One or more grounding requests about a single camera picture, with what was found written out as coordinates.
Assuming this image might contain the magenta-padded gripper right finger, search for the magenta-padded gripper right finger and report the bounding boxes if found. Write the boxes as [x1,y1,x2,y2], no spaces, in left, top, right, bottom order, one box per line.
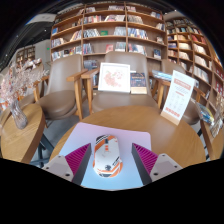
[131,143,184,186]

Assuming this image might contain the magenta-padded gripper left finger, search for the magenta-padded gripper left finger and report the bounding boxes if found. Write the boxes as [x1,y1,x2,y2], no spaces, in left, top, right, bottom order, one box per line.
[42,143,93,186]

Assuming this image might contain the white orange computer mouse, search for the white orange computer mouse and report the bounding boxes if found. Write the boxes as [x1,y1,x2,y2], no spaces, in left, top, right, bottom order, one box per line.
[92,134,124,178]

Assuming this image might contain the pink blue gradient mouse pad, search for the pink blue gradient mouse pad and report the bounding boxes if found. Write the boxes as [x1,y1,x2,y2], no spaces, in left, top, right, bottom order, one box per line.
[59,122,153,192]

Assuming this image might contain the round wooden side table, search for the round wooden side table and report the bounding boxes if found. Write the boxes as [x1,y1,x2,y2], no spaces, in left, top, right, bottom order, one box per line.
[199,119,224,161]
[0,103,54,168]

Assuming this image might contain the white orange sign, wooden base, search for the white orange sign, wooden base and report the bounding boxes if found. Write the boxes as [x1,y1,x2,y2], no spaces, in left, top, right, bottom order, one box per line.
[160,69,196,126]

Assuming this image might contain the glass vase with dried flowers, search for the glass vase with dried flowers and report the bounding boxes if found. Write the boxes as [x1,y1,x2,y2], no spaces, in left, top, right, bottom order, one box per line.
[0,59,49,130]
[209,93,224,139]

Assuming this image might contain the stack of colourful magazines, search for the stack of colourful magazines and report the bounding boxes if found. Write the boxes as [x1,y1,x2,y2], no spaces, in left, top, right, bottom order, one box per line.
[196,101,216,127]

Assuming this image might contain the dark book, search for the dark book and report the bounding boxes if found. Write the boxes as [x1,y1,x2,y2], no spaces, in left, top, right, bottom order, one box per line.
[130,72,148,95]

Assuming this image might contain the stack of light blue books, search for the stack of light blue books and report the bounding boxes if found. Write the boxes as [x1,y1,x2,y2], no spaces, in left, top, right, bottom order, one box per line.
[151,69,174,83]

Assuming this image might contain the white framed floral picture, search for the white framed floral picture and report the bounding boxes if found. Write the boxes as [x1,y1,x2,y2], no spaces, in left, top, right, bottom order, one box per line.
[97,62,131,94]

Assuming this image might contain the small distant wooden bookshelf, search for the small distant wooden bookshelf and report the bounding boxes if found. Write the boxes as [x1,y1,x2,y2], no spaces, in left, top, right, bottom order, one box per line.
[14,45,37,68]

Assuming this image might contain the tall wooden bookshelf with books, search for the tall wooden bookshelf with books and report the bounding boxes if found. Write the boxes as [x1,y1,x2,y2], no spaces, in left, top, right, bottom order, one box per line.
[164,14,224,111]

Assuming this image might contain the wide wooden bookshelf with books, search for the wide wooden bookshelf with books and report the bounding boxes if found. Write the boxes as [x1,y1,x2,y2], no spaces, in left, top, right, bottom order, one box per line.
[49,2,167,73]

